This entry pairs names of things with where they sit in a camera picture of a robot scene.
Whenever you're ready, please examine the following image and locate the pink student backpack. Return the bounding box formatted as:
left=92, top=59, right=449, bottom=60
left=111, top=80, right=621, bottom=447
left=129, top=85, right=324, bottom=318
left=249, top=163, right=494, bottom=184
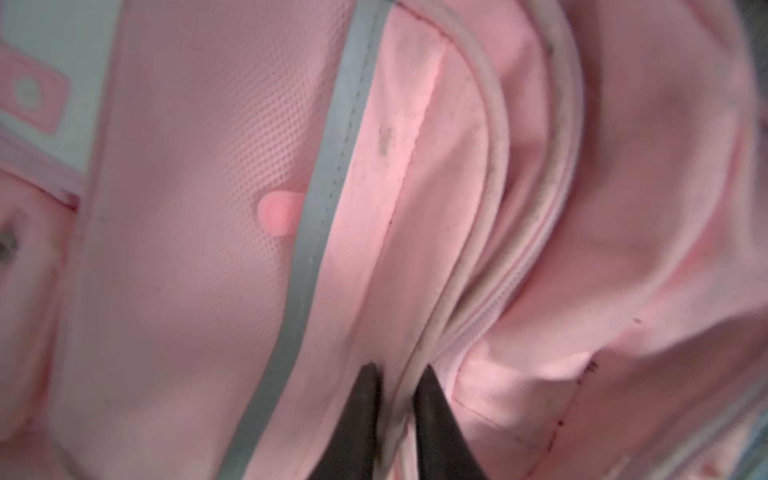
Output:
left=1, top=1, right=767, bottom=479

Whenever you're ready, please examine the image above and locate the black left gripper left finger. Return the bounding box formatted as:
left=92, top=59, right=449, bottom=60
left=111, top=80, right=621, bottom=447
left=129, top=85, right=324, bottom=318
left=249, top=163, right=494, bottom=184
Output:
left=309, top=363, right=382, bottom=480

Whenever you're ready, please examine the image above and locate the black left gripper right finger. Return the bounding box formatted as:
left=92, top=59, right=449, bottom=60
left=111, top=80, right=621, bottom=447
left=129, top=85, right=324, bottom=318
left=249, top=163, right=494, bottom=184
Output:
left=413, top=365, right=487, bottom=480

